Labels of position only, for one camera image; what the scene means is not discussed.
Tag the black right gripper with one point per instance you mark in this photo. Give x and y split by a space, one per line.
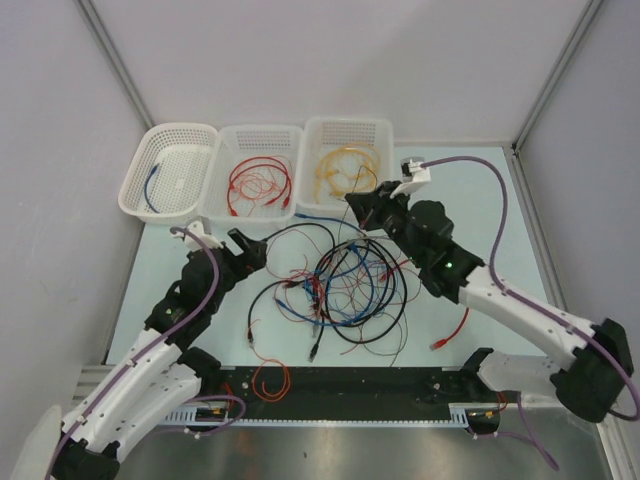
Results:
371 205

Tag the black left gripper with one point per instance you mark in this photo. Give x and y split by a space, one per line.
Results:
251 259

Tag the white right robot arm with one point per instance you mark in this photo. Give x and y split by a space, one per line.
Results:
594 359

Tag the cream perforated plastic basket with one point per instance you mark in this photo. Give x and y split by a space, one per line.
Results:
166 174

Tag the clear right plastic basket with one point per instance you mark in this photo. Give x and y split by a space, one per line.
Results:
339 155

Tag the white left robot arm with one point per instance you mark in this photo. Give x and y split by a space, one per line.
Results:
162 369

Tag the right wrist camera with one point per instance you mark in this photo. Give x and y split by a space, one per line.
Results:
415 175

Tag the white slotted cable duct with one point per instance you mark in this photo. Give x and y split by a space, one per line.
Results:
197 416

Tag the clear middle plastic basket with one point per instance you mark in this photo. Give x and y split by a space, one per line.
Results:
233 145

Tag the clear plastic basket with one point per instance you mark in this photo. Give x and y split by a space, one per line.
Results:
339 155
233 145

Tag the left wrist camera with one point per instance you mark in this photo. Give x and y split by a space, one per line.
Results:
196 235

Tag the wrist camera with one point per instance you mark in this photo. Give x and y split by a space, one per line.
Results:
196 235
415 175

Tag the black mounting base plate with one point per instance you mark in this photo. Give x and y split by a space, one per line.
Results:
352 394

